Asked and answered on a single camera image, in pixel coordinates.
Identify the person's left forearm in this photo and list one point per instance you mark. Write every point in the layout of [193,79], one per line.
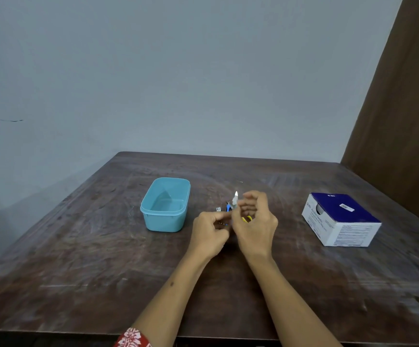
[169,296]

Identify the person's left hand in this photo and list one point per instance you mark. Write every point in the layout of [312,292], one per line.
[205,238]

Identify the yellow rubber band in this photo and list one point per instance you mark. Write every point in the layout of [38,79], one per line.
[246,219]

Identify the light blue plastic container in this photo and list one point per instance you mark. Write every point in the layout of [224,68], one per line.
[166,205]

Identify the brown wooden door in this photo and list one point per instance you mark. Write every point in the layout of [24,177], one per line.
[401,115]

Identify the person's left thumb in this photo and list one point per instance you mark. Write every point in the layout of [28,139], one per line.
[218,214]

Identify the person's right hand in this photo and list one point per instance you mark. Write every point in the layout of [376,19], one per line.
[256,231]

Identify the person's right forearm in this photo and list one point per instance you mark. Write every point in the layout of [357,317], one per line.
[289,303]

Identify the red floral sleeve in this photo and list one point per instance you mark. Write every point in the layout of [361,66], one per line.
[132,338]

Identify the blue and white cardboard box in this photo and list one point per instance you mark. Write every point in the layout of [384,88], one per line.
[339,220]

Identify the pile of small packets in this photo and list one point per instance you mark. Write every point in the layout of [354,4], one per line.
[225,207]

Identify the person's right fingers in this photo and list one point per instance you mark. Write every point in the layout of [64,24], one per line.
[251,204]

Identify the small white packet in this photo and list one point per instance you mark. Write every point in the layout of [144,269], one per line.
[235,199]

